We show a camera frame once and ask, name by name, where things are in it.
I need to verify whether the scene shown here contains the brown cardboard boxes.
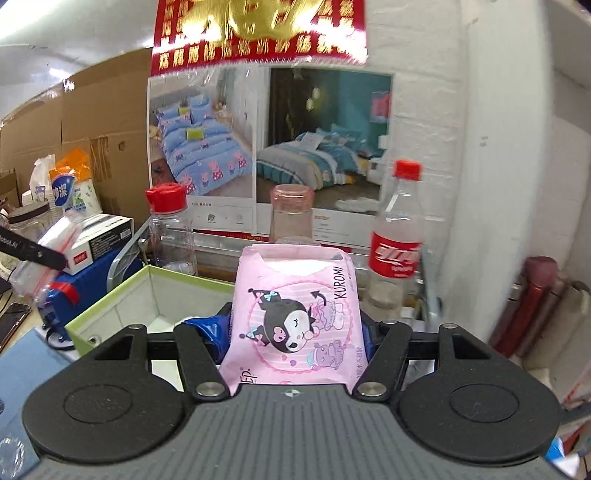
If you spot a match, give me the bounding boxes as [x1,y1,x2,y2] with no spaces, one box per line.
[0,48,154,219]

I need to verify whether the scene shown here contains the blue and white tissue pack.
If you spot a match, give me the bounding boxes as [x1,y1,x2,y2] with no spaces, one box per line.
[46,168,103,219]

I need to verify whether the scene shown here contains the clear jar with red cap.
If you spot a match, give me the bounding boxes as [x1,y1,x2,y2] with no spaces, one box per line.
[145,183,198,277]

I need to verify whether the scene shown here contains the bedding wall poster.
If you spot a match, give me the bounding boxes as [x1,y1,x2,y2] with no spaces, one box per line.
[147,64,394,241]

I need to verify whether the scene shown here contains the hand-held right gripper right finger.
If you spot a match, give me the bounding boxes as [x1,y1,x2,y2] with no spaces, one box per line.
[353,310,504,400]

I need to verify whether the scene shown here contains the clear container with dark lid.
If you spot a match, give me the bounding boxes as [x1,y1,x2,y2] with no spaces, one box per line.
[6,202,52,244]

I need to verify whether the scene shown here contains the beige cardboard tube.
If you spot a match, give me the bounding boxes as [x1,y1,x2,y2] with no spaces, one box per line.
[525,276,591,372]

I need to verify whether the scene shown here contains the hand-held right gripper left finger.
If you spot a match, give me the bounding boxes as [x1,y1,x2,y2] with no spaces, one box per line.
[85,302,234,400]

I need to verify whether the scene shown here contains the red label soda bottle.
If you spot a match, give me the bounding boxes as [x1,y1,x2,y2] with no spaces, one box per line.
[364,159,426,320]

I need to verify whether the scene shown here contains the green cardboard box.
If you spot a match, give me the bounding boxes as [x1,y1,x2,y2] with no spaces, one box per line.
[65,265,237,357]

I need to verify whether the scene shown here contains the orange plastic bag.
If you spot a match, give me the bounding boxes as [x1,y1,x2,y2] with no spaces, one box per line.
[54,147,93,186]

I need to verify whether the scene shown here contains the red and gold banner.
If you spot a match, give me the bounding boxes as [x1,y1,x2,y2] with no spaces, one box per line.
[150,0,370,78]

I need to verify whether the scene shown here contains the blue box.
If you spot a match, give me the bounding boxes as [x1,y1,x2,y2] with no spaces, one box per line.
[36,239,145,343]

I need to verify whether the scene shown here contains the clear plastic zip bag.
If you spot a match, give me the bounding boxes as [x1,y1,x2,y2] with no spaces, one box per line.
[9,214,86,306]

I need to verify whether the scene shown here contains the pink cartoon tissue pack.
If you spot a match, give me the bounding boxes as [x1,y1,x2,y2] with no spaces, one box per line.
[218,244,370,398]

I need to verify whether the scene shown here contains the clear jar pink lid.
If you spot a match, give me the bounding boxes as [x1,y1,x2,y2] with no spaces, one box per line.
[269,184,322,246]

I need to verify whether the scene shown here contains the black and white box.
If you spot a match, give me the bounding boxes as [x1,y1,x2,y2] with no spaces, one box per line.
[64,214,136,277]

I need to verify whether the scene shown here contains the black smartphone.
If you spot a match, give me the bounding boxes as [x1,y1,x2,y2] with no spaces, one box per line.
[0,302,34,350]

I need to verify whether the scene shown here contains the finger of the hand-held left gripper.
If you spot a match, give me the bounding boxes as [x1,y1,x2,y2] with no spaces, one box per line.
[0,224,68,271]

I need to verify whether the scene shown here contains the blue book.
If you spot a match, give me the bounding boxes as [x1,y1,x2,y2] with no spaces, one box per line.
[0,327,80,468]

